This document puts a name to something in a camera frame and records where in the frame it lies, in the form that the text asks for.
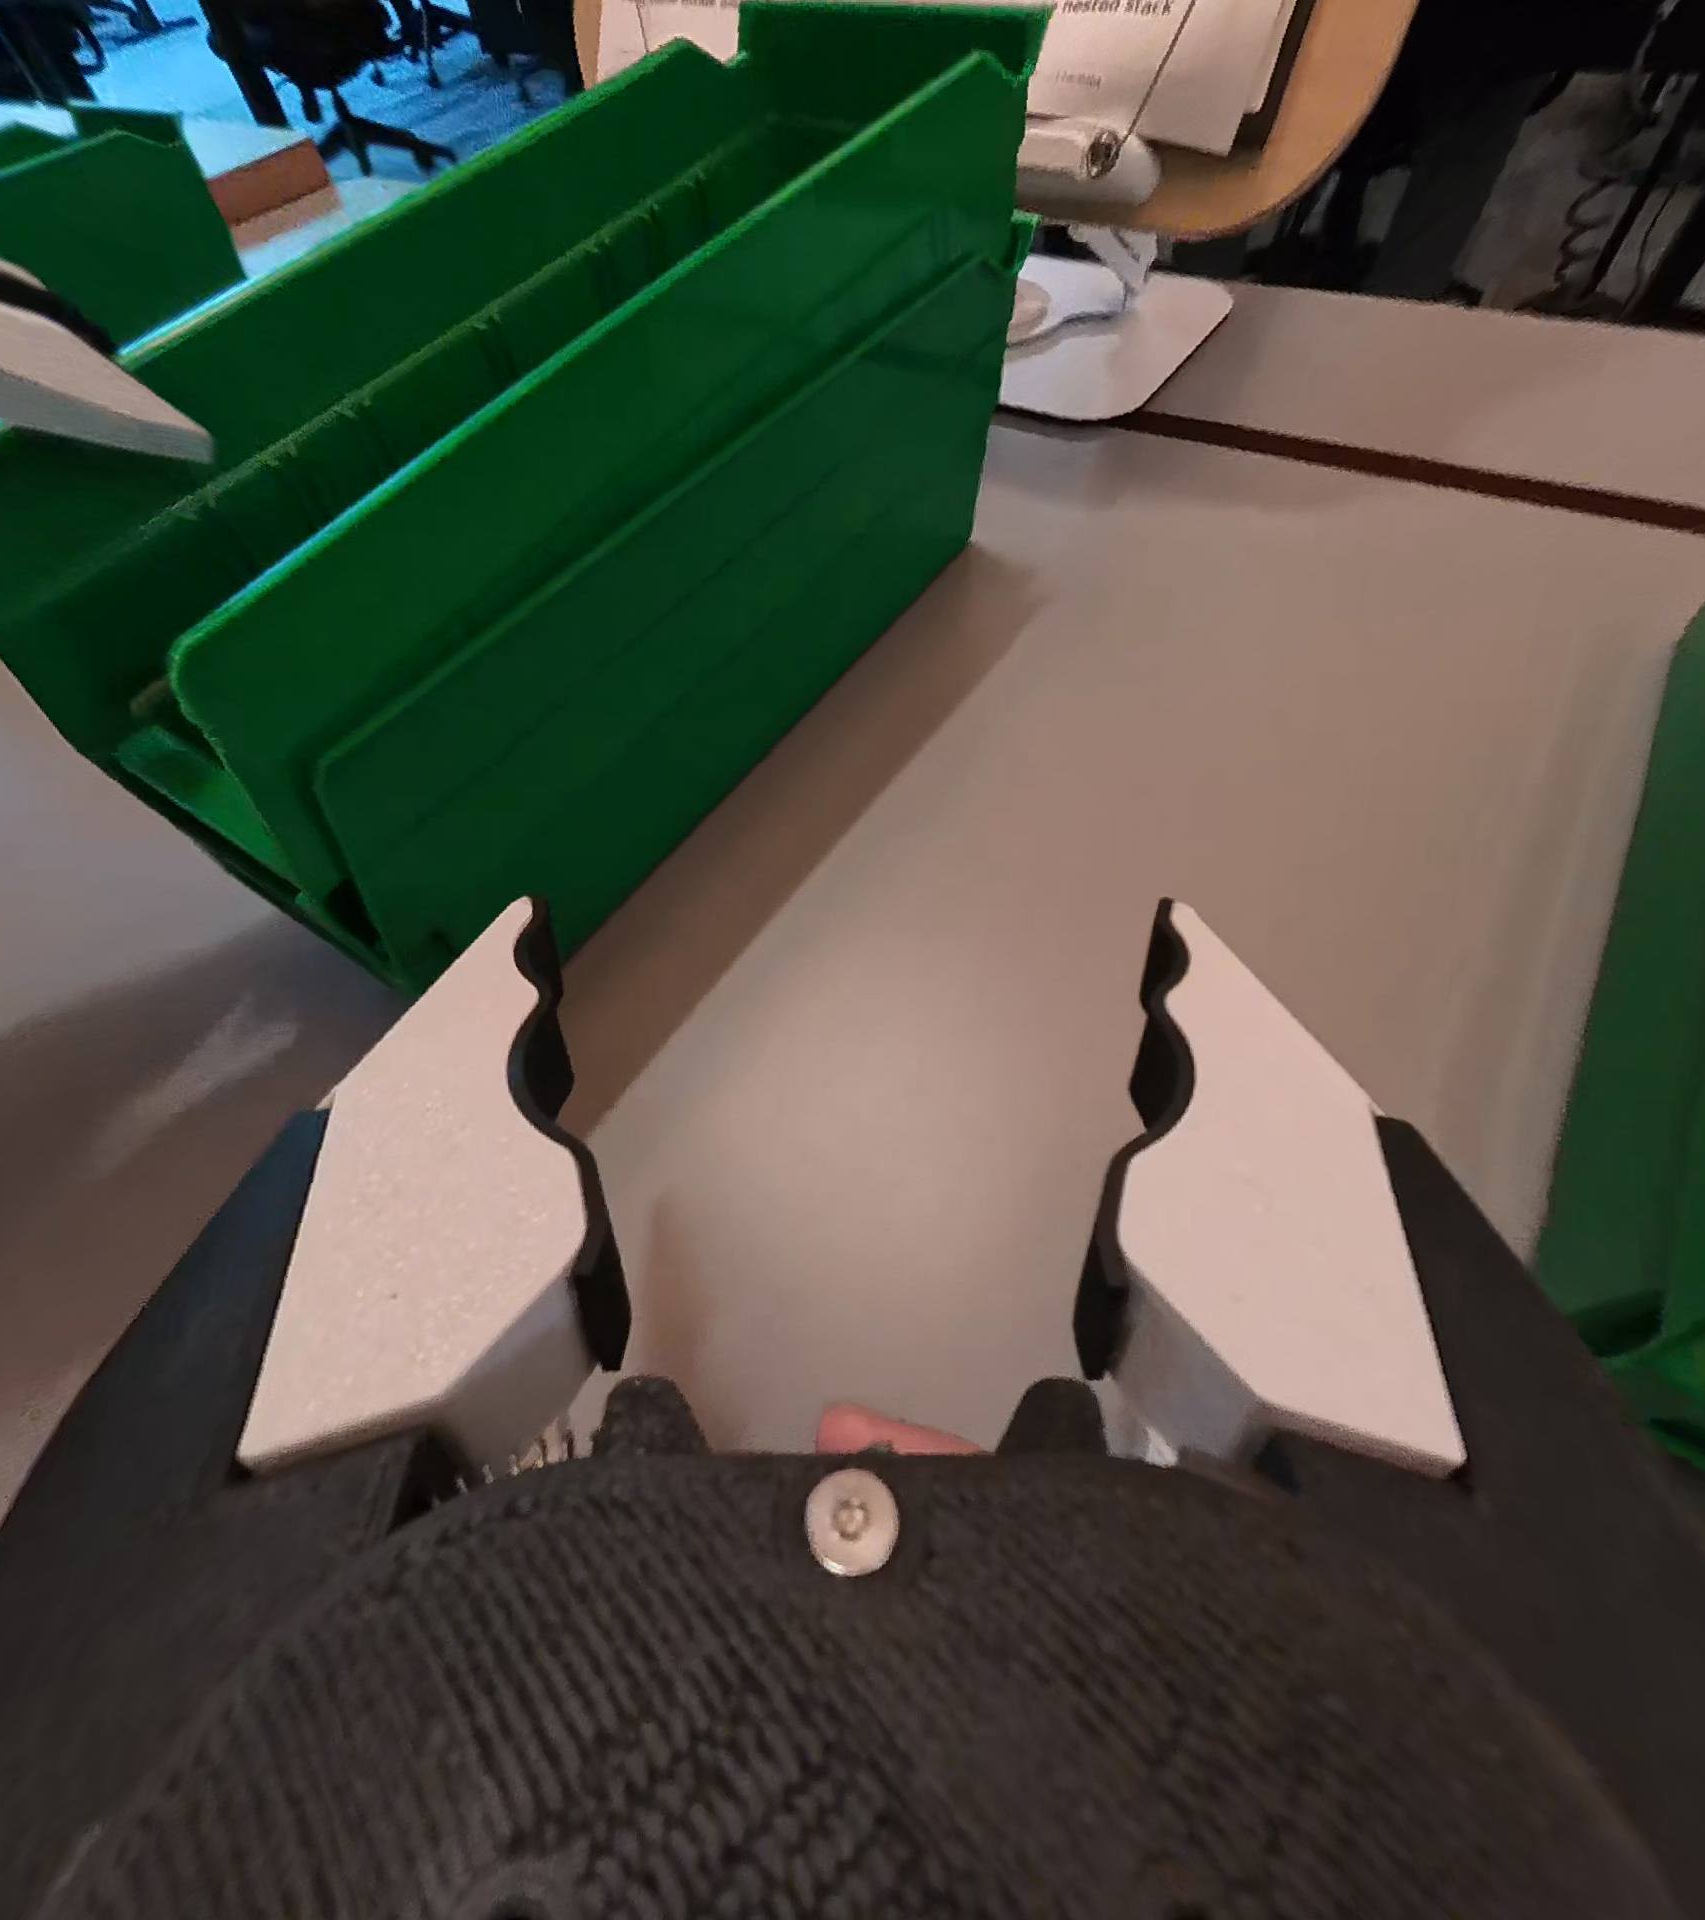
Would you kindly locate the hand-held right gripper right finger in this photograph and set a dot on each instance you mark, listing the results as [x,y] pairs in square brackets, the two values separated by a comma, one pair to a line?
[1276,1232]

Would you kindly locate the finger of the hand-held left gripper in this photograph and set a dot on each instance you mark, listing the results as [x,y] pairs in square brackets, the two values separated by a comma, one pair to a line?
[10,364]

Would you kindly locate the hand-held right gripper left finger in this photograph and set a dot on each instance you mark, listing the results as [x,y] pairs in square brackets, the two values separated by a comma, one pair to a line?
[417,1232]

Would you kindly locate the green plastic bin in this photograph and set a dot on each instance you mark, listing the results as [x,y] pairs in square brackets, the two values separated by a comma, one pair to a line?
[1693,975]
[567,482]
[113,225]
[674,660]

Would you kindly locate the grey desk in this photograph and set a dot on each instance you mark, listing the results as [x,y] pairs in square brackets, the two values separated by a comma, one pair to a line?
[1088,747]

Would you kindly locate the person's right hand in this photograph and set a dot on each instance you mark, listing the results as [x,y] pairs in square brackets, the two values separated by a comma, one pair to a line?
[892,1432]

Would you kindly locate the black office chair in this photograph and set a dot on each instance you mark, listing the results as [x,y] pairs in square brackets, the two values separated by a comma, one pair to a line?
[330,75]

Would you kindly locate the printed instruction sheet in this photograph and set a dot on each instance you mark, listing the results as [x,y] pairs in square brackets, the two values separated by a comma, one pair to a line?
[1179,59]

